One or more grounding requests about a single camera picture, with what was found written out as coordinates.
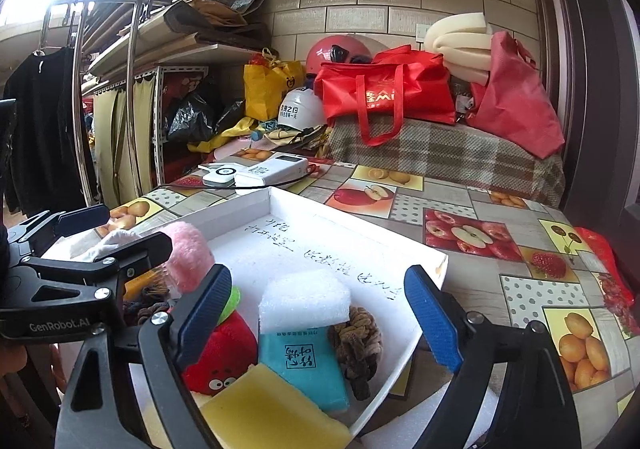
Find red printed plastic bag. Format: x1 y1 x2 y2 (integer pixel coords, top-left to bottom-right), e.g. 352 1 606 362
572 226 635 337

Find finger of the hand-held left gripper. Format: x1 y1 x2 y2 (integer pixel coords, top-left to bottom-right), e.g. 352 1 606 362
7 205 111 250
20 231 174 302

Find red plush toy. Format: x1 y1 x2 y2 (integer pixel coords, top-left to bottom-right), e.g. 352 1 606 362
181 286 258 397

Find metal storage shelf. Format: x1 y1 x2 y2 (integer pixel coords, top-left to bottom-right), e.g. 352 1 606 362
80 41 261 200

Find red nonwoven bag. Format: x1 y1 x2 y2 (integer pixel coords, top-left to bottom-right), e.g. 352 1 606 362
467 30 566 160

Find brown braided rope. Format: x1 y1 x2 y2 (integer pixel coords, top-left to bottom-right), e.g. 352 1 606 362
327 305 385 401

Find small white device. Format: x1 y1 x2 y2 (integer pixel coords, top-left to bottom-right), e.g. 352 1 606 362
197 164 241 188

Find teal packet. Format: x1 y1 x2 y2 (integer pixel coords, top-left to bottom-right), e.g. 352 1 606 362
257 319 351 412

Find yellow orange bar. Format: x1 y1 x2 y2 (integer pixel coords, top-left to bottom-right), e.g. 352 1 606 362
124 274 166 300

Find dark scrunchie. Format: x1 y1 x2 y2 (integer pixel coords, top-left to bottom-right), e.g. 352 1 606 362
122 299 173 327

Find yellow cloth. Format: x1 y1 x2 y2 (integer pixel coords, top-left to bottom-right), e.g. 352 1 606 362
187 116 261 154

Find yellow sponge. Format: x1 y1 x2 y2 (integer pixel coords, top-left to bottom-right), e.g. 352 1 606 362
199 363 353 449

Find yellow bag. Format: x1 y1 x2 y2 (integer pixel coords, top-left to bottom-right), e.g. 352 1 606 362
243 49 307 122

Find white foam sheet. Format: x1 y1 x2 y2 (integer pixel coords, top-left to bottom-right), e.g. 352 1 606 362
360 386 501 449

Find white power bank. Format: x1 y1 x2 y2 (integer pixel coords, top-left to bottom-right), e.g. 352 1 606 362
234 153 310 188

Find chrome clothes rack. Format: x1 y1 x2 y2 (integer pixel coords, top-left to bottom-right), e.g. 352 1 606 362
37 0 153 210

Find white foam block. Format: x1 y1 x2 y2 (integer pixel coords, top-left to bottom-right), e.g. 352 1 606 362
258 271 352 332

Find white foam tray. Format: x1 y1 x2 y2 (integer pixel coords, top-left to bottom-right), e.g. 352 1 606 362
42 186 449 440

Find yellow curtain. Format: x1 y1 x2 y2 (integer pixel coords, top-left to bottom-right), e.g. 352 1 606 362
92 79 158 202

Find black plastic bag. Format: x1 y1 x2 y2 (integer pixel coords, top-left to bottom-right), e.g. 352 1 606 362
167 94 246 142

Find black garment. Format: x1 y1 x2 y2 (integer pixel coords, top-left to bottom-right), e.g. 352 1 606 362
2 46 98 217

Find pink fluffy ball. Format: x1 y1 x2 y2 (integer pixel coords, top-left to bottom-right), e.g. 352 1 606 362
162 222 216 295

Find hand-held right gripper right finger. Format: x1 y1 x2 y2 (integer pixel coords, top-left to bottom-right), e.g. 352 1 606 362
404 265 583 449

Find red tote bag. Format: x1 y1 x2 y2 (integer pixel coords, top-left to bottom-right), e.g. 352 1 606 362
314 45 457 147

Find brown metal door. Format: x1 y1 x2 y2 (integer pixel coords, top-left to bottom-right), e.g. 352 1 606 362
525 0 640 250

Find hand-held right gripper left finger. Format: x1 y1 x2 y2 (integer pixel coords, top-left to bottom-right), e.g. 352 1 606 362
55 264 233 449

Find brown cardboard pile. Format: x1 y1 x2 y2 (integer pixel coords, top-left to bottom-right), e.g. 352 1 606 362
165 0 273 34

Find long beige boards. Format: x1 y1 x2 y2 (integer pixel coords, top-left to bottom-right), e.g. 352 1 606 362
82 4 256 80

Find red helmet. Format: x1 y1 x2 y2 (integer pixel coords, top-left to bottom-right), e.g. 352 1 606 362
305 35 373 80

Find white helmet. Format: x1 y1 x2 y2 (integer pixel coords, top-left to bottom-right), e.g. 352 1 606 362
276 85 328 132

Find white cloth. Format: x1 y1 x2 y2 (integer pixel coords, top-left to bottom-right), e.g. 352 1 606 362
60 228 143 264

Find cream foam stack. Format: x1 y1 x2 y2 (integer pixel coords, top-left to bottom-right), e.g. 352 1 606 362
424 13 496 86

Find plaid blanket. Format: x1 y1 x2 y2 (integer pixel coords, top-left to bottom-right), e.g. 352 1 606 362
327 116 566 207

